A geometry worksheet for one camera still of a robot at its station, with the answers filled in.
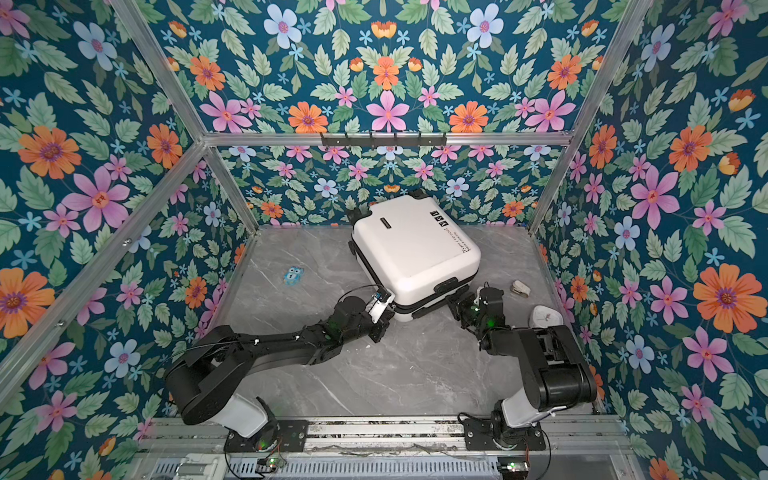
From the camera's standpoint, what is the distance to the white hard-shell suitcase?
82cm

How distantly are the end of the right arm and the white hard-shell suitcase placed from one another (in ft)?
0.22

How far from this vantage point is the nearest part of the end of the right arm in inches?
28.9

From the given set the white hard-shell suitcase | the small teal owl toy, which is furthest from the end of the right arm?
the small teal owl toy

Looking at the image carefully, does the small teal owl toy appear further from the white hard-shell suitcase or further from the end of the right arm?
the end of the right arm
